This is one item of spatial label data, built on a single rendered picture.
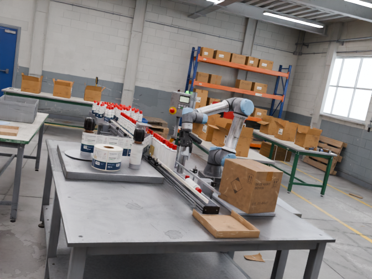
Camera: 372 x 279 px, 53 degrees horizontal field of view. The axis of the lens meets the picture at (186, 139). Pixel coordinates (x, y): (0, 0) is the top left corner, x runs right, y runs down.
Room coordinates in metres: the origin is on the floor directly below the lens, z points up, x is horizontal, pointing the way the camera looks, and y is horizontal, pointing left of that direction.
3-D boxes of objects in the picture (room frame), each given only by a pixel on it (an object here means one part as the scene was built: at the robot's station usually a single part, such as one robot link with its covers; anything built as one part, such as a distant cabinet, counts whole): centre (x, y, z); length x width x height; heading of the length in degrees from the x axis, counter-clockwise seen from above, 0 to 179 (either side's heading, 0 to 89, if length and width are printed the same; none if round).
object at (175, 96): (3.03, 0.09, 1.38); 0.17 x 0.10 x 0.19; 79
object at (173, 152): (2.82, 0.08, 0.98); 0.05 x 0.05 x 0.20
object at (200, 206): (2.90, 0.12, 0.85); 1.65 x 0.11 x 0.05; 24
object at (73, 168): (2.83, 0.58, 0.86); 0.80 x 0.67 x 0.05; 24
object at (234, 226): (1.99, -0.29, 0.85); 0.30 x 0.26 x 0.04; 24
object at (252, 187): (2.40, -0.46, 0.99); 0.30 x 0.24 x 0.27; 35
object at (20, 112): (4.38, 2.01, 0.91); 0.60 x 0.40 x 0.22; 20
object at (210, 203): (2.90, 0.12, 0.86); 1.65 x 0.08 x 0.04; 24
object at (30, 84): (7.84, 3.38, 0.97); 0.47 x 0.41 x 0.37; 12
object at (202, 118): (2.70, -0.06, 1.33); 0.11 x 0.11 x 0.08; 31
